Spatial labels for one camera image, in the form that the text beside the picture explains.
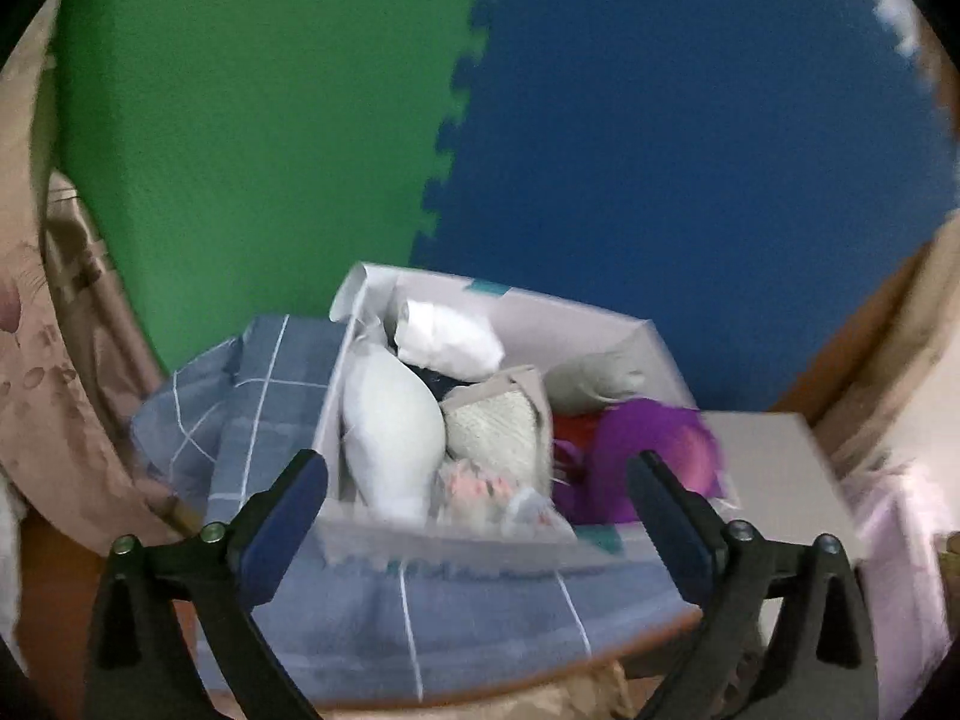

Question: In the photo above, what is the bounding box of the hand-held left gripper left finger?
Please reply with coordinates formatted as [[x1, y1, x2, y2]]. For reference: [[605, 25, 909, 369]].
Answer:
[[82, 448, 331, 720]]

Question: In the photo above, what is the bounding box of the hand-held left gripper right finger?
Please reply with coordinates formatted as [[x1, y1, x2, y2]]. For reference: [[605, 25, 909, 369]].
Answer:
[[626, 450, 878, 720]]

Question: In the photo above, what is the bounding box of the purple underwear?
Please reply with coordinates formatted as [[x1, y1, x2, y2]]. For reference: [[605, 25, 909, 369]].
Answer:
[[555, 399, 725, 526]]

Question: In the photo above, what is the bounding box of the red underwear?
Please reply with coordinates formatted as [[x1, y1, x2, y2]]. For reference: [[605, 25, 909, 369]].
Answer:
[[551, 412, 601, 481]]

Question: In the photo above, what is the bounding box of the plain grey underwear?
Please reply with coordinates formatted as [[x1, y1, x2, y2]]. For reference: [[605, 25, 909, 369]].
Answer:
[[547, 349, 647, 413]]

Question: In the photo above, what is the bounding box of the white pink patterned underwear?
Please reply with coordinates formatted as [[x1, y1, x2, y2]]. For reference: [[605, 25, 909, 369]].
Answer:
[[431, 457, 578, 541]]

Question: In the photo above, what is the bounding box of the dark blue patterned underwear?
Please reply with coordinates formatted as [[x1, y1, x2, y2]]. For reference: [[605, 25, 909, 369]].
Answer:
[[409, 364, 470, 398]]

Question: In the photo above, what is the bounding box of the grey knitted underwear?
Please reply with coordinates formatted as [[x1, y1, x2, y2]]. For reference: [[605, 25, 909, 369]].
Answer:
[[439, 366, 554, 496]]

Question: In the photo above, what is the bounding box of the white shoe box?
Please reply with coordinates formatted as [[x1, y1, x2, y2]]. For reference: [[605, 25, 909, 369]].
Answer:
[[311, 262, 732, 571]]

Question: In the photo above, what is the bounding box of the light blue underwear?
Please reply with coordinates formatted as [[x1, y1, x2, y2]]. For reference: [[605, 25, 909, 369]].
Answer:
[[394, 300, 505, 382]]

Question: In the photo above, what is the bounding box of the blue checkered cloth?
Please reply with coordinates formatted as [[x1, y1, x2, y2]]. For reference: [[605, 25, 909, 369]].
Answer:
[[131, 315, 706, 702]]

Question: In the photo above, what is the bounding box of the pale pink cloth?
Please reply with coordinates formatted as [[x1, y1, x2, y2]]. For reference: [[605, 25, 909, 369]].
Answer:
[[817, 450, 960, 720]]

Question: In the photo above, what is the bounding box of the pink floral cloth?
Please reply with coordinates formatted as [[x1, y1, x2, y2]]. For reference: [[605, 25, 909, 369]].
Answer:
[[0, 0, 196, 556]]

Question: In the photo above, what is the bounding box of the blue foam mat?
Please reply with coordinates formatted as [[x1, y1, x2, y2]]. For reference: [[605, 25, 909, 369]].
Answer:
[[409, 0, 960, 413]]

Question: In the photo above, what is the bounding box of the green foam mat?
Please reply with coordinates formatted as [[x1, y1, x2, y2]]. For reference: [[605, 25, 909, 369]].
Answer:
[[49, 0, 511, 376]]

